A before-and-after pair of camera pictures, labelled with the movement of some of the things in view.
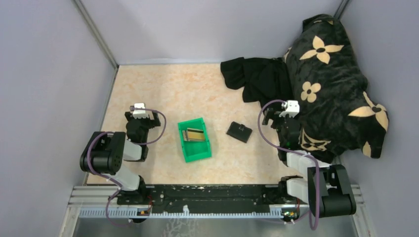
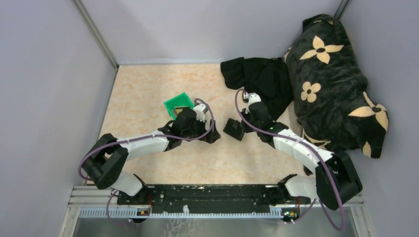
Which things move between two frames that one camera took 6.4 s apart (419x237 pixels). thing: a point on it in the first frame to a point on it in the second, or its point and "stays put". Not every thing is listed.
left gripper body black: (147, 123) to (196, 130)
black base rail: (213, 199) stays put
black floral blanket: (328, 80) stays put
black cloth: (263, 80) stays put
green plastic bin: (194, 150) to (183, 100)
